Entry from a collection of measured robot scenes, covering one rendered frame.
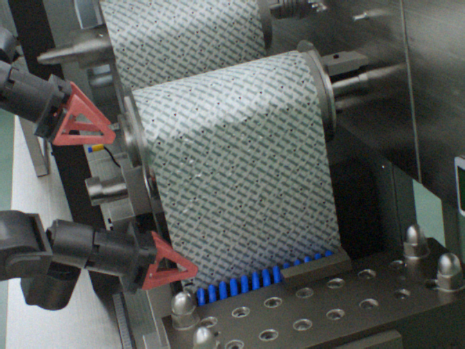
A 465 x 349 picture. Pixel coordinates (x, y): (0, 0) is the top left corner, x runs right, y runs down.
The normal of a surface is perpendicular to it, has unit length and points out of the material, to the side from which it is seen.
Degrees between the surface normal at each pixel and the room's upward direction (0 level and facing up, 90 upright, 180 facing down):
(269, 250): 90
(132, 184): 90
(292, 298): 0
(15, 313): 0
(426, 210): 0
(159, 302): 90
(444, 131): 90
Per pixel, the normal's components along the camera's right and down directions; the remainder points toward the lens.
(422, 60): -0.95, 0.26
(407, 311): -0.18, -0.91
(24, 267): 0.40, 0.62
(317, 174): 0.23, 0.33
